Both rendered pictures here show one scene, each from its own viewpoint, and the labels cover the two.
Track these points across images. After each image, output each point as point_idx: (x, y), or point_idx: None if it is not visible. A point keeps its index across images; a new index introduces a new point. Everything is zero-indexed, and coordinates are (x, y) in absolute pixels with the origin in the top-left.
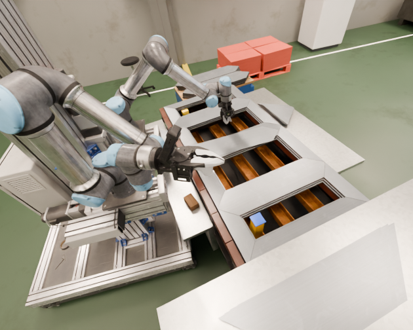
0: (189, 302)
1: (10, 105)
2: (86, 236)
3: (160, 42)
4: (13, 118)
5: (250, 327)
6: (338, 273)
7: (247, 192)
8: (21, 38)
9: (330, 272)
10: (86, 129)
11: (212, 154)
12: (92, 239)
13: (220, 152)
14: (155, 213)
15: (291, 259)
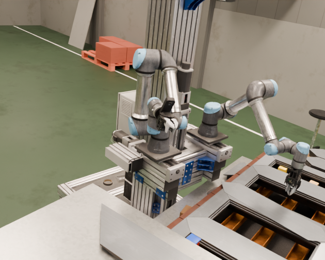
0: (102, 194)
1: (141, 57)
2: (114, 153)
3: (265, 84)
4: (137, 62)
5: (104, 216)
6: (165, 254)
7: (219, 232)
8: (184, 42)
9: (163, 249)
10: None
11: (175, 123)
12: (115, 159)
13: (250, 204)
14: (156, 185)
15: (160, 234)
